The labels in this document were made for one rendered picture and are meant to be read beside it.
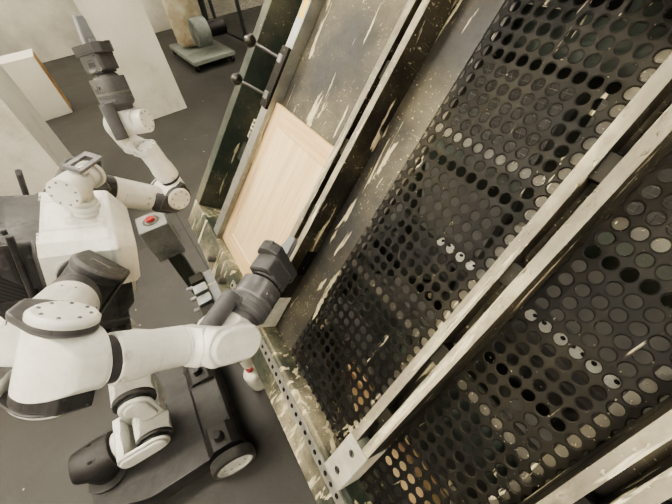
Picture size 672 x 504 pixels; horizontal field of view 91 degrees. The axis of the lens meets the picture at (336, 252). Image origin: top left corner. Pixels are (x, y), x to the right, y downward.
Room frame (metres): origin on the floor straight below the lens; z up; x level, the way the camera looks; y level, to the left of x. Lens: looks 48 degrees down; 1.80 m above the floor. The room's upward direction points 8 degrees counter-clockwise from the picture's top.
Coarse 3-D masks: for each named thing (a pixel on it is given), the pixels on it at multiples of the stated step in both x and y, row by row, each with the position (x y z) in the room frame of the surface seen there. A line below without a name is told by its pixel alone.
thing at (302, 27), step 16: (304, 0) 1.25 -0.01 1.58; (320, 0) 1.23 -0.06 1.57; (304, 16) 1.21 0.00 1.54; (304, 32) 1.20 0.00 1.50; (288, 64) 1.17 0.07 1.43; (288, 80) 1.17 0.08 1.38; (272, 112) 1.13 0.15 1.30; (256, 128) 1.13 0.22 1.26; (256, 144) 1.09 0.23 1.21; (240, 160) 1.11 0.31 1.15; (240, 176) 1.06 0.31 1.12; (224, 208) 1.04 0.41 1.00; (224, 224) 1.00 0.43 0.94
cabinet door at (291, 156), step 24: (288, 120) 1.03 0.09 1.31; (264, 144) 1.07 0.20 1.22; (288, 144) 0.97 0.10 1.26; (312, 144) 0.88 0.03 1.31; (264, 168) 1.01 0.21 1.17; (288, 168) 0.91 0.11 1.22; (312, 168) 0.82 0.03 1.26; (240, 192) 1.04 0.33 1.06; (264, 192) 0.93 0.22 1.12; (288, 192) 0.84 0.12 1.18; (240, 216) 0.97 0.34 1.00; (264, 216) 0.86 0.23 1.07; (288, 216) 0.78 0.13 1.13; (240, 240) 0.89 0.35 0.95; (240, 264) 0.81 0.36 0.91
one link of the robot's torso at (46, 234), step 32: (96, 192) 0.74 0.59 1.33; (0, 224) 0.57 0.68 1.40; (32, 224) 0.58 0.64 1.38; (64, 224) 0.59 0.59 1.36; (96, 224) 0.61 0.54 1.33; (128, 224) 0.66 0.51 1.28; (0, 256) 0.50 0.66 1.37; (32, 256) 0.51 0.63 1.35; (64, 256) 0.51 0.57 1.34; (128, 256) 0.56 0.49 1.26; (0, 288) 0.47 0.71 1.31; (32, 288) 0.47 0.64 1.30; (128, 288) 0.56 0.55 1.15
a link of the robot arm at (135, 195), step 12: (120, 180) 0.89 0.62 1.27; (156, 180) 1.01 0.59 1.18; (120, 192) 0.85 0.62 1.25; (132, 192) 0.88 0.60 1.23; (144, 192) 0.90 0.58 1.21; (156, 192) 0.93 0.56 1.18; (180, 192) 0.95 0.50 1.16; (132, 204) 0.86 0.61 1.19; (144, 204) 0.88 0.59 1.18; (156, 204) 0.90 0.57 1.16; (168, 204) 0.91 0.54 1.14; (180, 204) 0.93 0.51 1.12
